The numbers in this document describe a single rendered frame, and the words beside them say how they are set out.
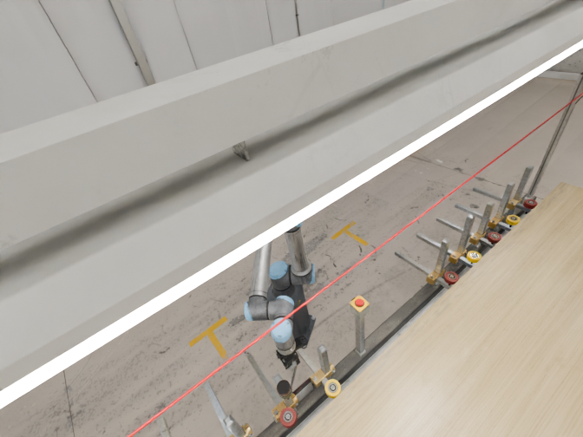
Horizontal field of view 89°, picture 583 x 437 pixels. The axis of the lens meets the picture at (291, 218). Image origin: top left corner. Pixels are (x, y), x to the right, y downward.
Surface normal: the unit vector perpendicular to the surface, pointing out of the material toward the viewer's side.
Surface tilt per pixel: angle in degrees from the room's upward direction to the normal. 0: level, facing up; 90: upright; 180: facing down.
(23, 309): 61
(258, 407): 0
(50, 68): 90
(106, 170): 90
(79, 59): 90
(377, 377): 0
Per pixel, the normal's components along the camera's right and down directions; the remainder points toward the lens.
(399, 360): -0.16, -0.75
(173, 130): 0.59, 0.45
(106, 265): 0.44, 0.03
